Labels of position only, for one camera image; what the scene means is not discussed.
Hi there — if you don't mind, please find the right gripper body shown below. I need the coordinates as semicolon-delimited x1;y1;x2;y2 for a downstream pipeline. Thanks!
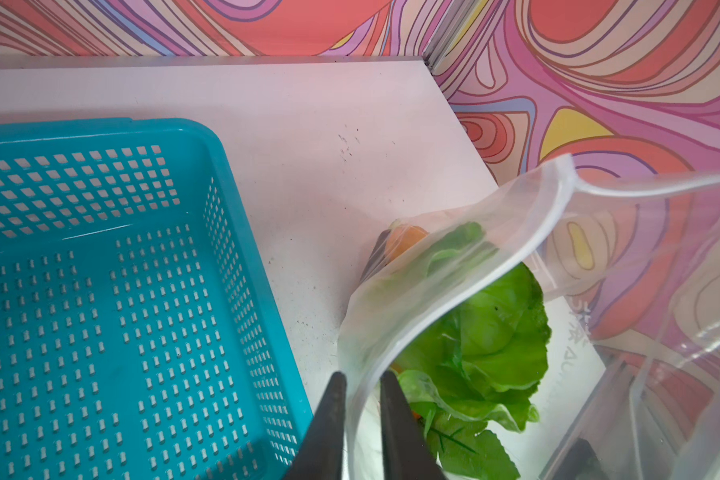
552;438;608;480

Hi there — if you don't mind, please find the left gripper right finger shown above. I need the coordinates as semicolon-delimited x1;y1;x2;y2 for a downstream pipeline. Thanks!
380;371;446;480

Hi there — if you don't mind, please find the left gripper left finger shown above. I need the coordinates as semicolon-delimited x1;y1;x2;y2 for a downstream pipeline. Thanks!
283;372;347;480

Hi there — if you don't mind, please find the green lettuce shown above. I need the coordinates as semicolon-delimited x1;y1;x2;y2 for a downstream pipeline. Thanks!
389;221;553;480

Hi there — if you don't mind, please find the clear zip top bag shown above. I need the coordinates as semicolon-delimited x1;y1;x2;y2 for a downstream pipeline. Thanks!
338;155;720;479

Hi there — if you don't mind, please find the orange carrot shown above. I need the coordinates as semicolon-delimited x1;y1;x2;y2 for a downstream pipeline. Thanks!
382;224;429;263

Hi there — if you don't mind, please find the teal plastic basket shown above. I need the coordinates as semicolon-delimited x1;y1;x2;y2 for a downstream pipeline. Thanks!
0;118;312;479

